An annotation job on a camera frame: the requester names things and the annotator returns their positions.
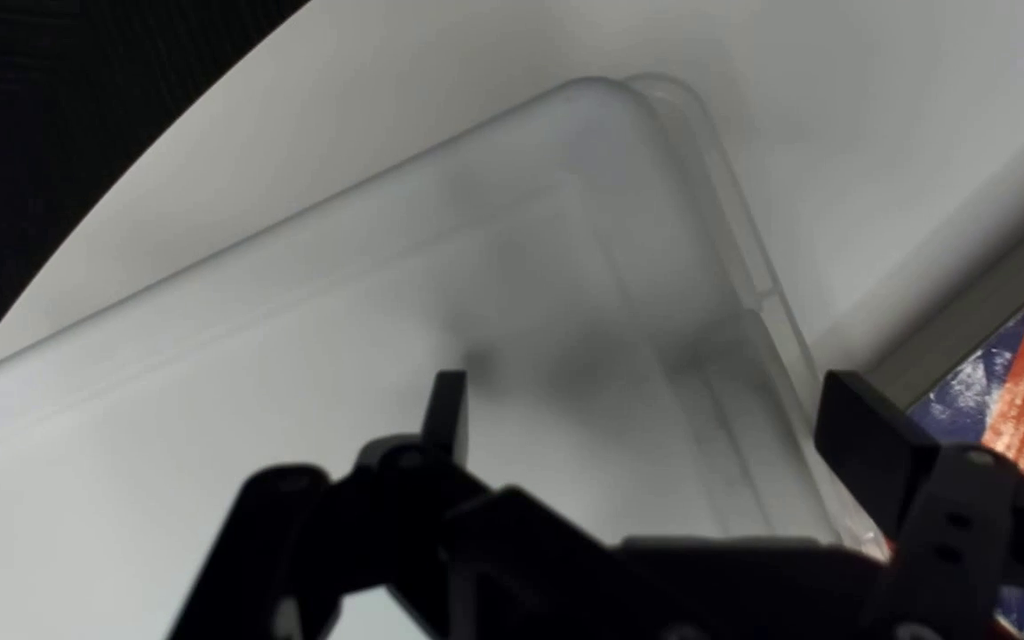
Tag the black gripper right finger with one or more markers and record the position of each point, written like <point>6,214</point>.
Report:
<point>955,515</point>

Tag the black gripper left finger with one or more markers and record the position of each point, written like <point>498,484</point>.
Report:
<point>297,546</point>

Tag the clear plastic container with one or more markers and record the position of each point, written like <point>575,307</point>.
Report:
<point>581,257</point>

